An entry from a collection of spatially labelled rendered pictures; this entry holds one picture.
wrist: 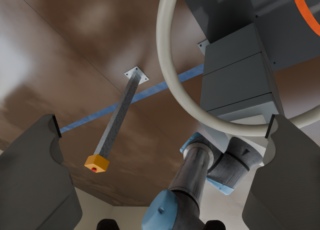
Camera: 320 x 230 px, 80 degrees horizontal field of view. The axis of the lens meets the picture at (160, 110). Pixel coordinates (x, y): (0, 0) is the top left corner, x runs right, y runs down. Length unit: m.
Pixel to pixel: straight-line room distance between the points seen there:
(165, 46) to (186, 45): 1.41
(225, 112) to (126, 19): 1.18
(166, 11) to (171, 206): 0.42
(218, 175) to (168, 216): 0.60
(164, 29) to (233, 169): 0.82
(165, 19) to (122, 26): 1.49
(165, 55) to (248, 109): 0.73
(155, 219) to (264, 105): 0.76
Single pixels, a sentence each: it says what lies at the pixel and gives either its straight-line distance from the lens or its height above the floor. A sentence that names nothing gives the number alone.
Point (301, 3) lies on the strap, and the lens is 1.75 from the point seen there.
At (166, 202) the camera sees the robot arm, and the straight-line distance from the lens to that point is 0.50.
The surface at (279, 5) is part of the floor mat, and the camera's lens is 1.72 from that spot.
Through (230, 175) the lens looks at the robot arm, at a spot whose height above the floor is 1.12.
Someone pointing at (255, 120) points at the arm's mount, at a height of 0.88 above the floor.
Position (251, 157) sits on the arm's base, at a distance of 1.09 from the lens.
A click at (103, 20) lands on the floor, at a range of 1.94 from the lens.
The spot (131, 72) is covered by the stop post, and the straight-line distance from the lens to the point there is 2.12.
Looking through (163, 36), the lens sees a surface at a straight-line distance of 0.40.
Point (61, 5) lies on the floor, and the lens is 2.08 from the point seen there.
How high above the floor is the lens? 1.57
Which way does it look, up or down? 40 degrees down
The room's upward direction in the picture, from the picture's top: 164 degrees counter-clockwise
